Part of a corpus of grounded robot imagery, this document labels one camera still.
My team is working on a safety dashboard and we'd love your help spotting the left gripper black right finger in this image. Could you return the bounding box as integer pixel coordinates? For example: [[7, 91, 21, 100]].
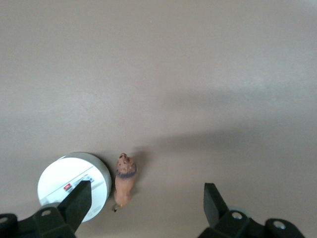
[[198, 182, 267, 238]]

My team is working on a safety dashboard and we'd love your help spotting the white round desk lamp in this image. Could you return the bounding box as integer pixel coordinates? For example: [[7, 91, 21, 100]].
[[37, 151, 112, 223]]

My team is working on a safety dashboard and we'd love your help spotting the brown lion figurine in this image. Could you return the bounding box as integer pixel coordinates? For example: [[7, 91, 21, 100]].
[[113, 153, 138, 214]]

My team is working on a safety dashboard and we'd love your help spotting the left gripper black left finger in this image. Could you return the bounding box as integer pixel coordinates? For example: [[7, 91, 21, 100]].
[[17, 180, 93, 238]]

